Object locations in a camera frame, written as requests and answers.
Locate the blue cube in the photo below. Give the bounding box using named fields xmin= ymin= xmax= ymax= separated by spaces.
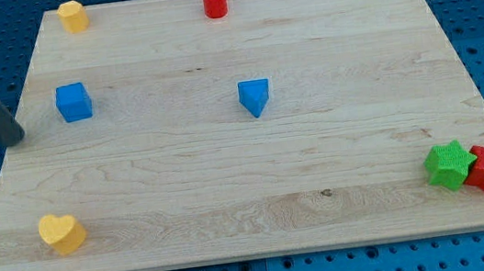
xmin=55 ymin=83 xmax=93 ymax=122

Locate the blue triangle block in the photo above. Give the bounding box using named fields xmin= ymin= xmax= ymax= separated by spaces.
xmin=237 ymin=78 xmax=269 ymax=118

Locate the yellow hexagon block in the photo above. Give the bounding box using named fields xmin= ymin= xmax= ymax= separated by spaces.
xmin=56 ymin=0 xmax=89 ymax=34

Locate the yellow heart block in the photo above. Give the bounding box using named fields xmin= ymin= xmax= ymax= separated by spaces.
xmin=38 ymin=214 xmax=87 ymax=255

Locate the red cylinder block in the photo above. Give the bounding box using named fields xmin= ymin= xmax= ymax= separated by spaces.
xmin=202 ymin=0 xmax=229 ymax=19

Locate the wooden board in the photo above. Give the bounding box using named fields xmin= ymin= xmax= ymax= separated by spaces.
xmin=0 ymin=0 xmax=484 ymax=271

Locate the green star block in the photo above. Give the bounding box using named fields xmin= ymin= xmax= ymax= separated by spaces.
xmin=423 ymin=140 xmax=477 ymax=191

